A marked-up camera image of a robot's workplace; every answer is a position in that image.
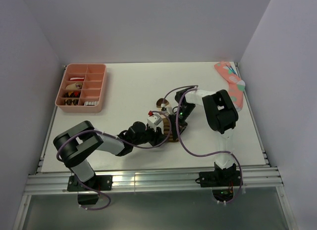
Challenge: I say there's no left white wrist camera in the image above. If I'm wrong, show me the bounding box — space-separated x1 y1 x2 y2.
147 111 163 132

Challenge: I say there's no pink divided organizer tray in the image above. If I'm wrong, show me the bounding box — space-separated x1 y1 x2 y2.
55 63 107 113

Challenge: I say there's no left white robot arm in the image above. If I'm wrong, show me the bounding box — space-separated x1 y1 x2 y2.
53 121 171 190

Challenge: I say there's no brown striped sock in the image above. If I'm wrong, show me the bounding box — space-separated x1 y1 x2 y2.
156 98 178 142

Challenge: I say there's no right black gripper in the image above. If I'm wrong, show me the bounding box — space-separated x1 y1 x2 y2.
167 103 196 140

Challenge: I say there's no white black striped sock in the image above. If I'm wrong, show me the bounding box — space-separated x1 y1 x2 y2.
84 101 99 106

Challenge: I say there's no pink patterned sock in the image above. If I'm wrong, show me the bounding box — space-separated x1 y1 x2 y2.
214 61 246 112

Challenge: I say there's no purple cable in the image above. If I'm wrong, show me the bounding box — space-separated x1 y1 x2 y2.
56 110 172 211
163 85 243 205

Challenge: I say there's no brown argyle rolled sock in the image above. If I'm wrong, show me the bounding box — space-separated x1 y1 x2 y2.
64 98 79 106

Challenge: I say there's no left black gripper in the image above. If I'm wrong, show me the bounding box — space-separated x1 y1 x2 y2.
132 124 168 147

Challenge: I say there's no red white rolled sock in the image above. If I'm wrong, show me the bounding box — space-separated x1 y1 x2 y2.
69 77 85 81

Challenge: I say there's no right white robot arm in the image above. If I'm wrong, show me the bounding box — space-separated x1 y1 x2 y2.
169 86 238 185

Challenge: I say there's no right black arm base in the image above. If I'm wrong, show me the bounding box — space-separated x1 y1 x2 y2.
195 164 243 204

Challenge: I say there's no dark argyle rolled sock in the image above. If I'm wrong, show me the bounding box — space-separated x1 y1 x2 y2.
64 91 81 98

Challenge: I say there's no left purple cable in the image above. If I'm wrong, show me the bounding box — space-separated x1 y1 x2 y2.
56 110 172 211

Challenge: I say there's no beige rolled sock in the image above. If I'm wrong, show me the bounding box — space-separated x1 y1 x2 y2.
65 82 83 90

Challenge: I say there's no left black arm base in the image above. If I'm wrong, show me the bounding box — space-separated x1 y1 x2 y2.
66 175 113 210

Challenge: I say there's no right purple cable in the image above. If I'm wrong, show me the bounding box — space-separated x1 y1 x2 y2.
163 85 243 205

